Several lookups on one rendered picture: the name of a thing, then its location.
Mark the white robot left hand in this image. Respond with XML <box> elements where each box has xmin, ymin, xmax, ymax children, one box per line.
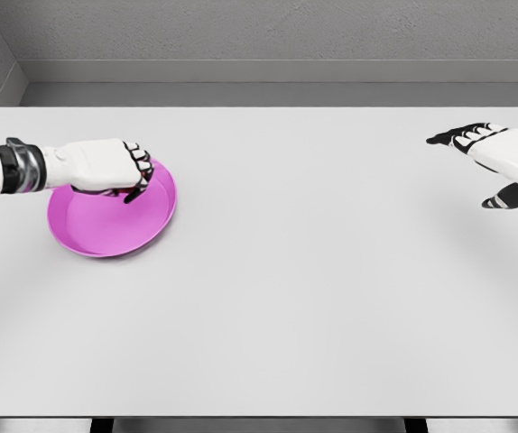
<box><xmin>66</xmin><ymin>137</ymin><xmax>156</xmax><ymax>205</ymax></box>

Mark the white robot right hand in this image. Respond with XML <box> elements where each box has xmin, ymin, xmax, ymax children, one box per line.
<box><xmin>425</xmin><ymin>122</ymin><xmax>518</xmax><ymax>210</ymax></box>

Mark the pink round plate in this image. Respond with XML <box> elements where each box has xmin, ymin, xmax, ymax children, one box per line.
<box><xmin>46</xmin><ymin>157</ymin><xmax>179</xmax><ymax>259</ymax></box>

